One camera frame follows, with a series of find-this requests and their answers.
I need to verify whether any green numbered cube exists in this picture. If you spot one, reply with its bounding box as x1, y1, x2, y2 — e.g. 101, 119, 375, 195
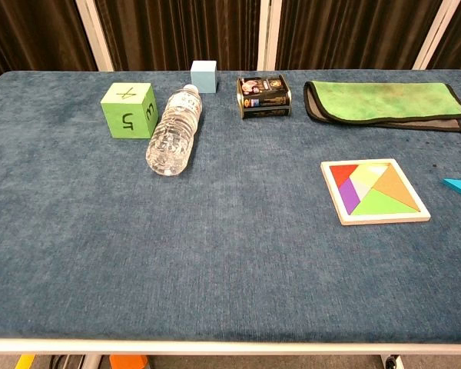
100, 82, 159, 140

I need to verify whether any white partition post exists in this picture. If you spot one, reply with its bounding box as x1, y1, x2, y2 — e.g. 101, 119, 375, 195
75, 0, 114, 72
256, 0, 283, 71
412, 0, 461, 71

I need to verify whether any blue fabric table cover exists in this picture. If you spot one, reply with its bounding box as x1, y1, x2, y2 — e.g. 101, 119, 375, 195
0, 68, 461, 344

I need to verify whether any orange triangle tangram piece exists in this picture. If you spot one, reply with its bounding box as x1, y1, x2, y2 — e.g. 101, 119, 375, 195
372, 165, 422, 213

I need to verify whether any green triangle tangram piece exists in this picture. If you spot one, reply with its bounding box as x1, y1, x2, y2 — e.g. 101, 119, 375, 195
352, 188, 420, 216

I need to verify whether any green microfiber cloth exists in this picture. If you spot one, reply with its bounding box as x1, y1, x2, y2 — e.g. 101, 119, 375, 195
303, 80, 461, 140

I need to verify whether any red triangle tangram piece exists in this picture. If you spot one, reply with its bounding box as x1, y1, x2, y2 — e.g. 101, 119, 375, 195
329, 164, 360, 187

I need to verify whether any black printed tin can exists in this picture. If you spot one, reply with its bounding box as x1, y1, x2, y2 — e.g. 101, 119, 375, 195
236, 74, 294, 120

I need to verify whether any yellow square tangram piece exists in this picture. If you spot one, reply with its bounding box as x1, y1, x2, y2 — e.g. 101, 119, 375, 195
348, 164, 389, 191

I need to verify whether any lavender small triangle tangram piece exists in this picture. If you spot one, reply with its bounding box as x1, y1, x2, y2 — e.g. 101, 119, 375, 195
352, 180, 374, 201

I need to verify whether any clear plastic water bottle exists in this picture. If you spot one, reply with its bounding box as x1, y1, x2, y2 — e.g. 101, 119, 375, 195
145, 84, 204, 177

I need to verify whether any purple parallelogram tangram piece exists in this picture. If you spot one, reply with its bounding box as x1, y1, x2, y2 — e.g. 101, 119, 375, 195
337, 179, 364, 214

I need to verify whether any wooden tangram puzzle tray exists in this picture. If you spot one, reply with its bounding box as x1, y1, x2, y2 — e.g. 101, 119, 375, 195
320, 158, 432, 226

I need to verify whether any light blue cube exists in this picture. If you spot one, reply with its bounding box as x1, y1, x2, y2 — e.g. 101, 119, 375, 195
190, 60, 219, 95

